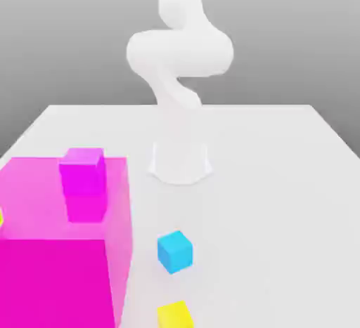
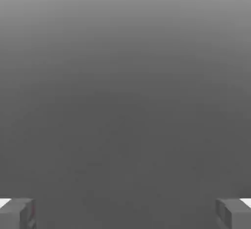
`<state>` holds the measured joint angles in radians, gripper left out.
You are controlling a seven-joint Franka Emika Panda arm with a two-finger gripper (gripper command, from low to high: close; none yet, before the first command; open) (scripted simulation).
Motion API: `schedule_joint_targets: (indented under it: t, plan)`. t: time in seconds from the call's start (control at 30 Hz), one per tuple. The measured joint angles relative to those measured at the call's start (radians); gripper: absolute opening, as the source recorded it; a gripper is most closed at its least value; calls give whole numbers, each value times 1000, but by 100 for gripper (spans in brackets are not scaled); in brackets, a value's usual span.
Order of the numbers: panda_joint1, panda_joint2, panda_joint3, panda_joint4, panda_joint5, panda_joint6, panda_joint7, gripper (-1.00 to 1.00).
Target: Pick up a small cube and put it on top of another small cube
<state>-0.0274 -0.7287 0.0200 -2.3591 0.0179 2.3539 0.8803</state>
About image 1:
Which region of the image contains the small cyan cube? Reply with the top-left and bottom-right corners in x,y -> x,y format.
156,230 -> 194,275

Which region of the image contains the small purple cube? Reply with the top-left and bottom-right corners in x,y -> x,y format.
58,147 -> 108,224

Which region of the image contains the large magenta box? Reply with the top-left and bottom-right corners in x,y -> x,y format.
0,155 -> 134,328

